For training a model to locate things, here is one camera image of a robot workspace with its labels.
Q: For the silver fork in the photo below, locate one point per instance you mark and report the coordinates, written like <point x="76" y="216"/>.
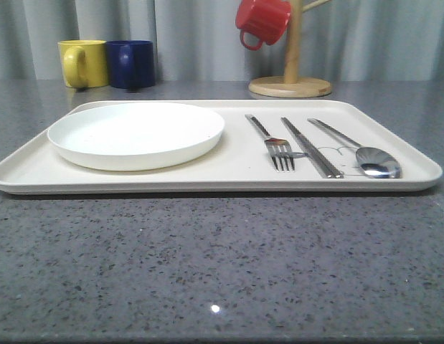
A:
<point x="279" y="149"/>

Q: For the white round plate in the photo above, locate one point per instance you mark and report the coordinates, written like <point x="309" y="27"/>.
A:
<point x="136" y="136"/>

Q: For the silver spoon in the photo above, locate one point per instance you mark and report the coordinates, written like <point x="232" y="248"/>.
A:
<point x="374" y="162"/>

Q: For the beige rabbit serving tray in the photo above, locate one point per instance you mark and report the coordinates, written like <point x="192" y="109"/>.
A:
<point x="240" y="161"/>

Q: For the wooden mug tree stand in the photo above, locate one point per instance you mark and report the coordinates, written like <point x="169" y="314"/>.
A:
<point x="291" y="84"/>

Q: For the navy blue mug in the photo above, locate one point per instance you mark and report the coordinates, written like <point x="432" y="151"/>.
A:
<point x="130" y="64"/>

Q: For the red ribbed mug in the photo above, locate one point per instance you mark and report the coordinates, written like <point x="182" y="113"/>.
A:
<point x="262" y="22"/>

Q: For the yellow mug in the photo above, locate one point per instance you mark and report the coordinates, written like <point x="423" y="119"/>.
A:
<point x="84" y="63"/>

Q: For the grey curtain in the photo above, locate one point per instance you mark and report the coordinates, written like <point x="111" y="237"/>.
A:
<point x="198" y="40"/>

